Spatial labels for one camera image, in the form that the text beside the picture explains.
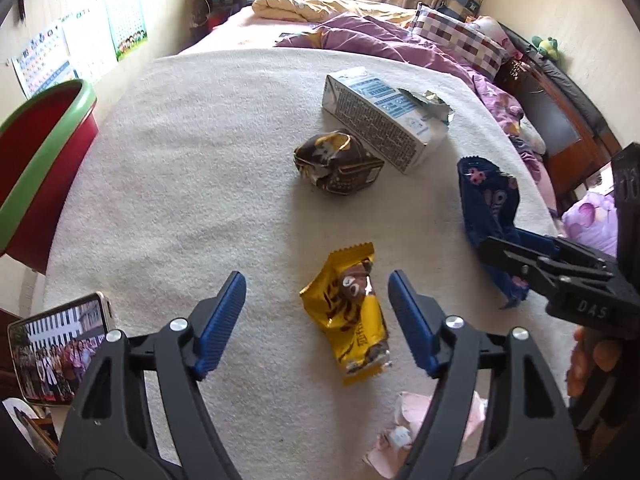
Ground yellow blanket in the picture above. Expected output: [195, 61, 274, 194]
[252, 0, 416, 26]

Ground checkered pillow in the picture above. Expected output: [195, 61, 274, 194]
[410, 3, 511, 80]

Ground dark side table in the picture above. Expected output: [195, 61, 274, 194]
[189, 0, 248, 42]

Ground white blue milk carton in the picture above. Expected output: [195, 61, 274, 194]
[322, 67, 454, 174]

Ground pink white snack box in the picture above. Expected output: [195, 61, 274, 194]
[361, 390, 490, 480]

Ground striped cushion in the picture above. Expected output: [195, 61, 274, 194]
[437, 0, 483, 22]

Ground yellow brown candy wrapper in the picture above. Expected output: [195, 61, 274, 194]
[299, 243, 390, 385]

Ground right green learning poster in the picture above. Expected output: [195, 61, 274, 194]
[105, 0, 148, 62]

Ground pink pillow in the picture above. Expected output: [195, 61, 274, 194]
[468, 16, 522, 60]

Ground red bin with green rim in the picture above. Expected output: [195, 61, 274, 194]
[1, 79, 99, 274]

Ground dark wooden headboard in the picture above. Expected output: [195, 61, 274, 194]
[495, 27, 623, 212]

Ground dark brown box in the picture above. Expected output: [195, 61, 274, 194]
[294, 130, 384, 196]

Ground middle learning poster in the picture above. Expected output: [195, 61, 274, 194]
[62, 8, 115, 82]

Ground left learning poster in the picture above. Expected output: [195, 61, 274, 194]
[11, 25, 78, 99]

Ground purple quilt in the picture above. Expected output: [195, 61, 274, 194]
[276, 13, 558, 214]

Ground person right hand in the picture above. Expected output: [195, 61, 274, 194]
[566, 326, 622, 398]

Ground pink bed sheet mattress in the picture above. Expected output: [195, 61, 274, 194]
[180, 6, 314, 55]

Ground smartphone with lit screen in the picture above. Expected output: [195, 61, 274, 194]
[8, 292, 114, 406]

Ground dark blue floral wrapper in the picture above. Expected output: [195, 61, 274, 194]
[456, 155, 532, 310]

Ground green plush toy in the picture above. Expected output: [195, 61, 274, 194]
[532, 36, 561, 63]

